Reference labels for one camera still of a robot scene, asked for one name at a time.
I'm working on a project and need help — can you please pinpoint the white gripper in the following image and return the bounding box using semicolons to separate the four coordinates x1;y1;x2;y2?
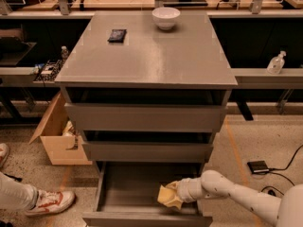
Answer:
165;178;203;210

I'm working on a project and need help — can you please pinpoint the yellow sponge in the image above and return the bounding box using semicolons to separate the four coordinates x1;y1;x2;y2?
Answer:
157;185;176;207

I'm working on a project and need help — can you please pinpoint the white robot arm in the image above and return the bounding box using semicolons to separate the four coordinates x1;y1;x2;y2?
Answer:
157;170;303;227

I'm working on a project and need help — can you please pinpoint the grey bottom drawer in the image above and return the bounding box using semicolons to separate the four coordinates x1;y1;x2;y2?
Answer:
82;162;212;227

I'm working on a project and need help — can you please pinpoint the grey drawer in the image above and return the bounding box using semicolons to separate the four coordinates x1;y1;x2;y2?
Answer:
82;141;213;163
82;162;212;227
65;103;226;132

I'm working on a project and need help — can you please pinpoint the grey middle drawer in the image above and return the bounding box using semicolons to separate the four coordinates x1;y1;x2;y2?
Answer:
82;141;213;163

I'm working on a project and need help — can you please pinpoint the grey top drawer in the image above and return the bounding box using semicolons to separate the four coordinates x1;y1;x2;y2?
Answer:
65;103;226;132

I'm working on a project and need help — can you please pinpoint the grey drawer cabinet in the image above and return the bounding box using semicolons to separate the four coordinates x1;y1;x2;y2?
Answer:
55;10;239;227

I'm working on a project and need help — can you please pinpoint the black power adapter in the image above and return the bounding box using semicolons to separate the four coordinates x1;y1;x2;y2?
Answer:
247;161;269;174

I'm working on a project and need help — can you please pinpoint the cardboard box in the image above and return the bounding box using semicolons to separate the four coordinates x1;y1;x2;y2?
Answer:
29;93;92;166

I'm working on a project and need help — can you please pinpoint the white red sneaker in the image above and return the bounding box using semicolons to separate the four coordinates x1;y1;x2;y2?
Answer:
0;143;9;167
25;190;76;217

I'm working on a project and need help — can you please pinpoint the white trouser leg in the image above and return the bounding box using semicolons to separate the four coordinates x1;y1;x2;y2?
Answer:
0;172;38;211

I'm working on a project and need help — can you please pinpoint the clear pump bottle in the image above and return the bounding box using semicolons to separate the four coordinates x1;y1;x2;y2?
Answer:
267;51;286;75

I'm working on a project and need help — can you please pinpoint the dark blue snack packet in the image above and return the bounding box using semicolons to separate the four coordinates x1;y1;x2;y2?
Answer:
108;29;127;43

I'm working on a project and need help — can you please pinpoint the black white patterned tray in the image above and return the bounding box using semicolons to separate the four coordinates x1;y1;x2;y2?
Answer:
35;60;62;82

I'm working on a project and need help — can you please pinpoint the white bowl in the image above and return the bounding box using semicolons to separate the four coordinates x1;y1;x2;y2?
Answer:
151;7;181;30

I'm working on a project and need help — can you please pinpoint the small clear bottle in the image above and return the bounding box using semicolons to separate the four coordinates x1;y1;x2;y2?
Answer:
61;45;69;62

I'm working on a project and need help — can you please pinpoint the black cable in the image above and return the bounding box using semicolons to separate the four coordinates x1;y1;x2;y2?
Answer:
259;145;303;197

